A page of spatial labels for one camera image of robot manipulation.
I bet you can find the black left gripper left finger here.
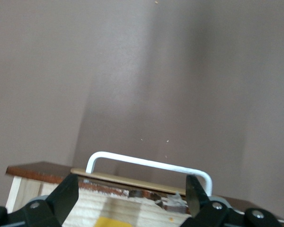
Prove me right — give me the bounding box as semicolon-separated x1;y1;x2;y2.
0;174;80;227

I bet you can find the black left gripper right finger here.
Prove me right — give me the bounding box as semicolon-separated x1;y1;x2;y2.
179;175;281;227

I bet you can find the yellow wooden block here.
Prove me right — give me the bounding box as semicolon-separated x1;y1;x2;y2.
95;216;127;227

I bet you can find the wooden drawer with white handle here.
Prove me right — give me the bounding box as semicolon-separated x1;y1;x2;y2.
6;151;284;227

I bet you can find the brown table mat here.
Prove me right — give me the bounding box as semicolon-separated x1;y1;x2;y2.
0;0;284;227

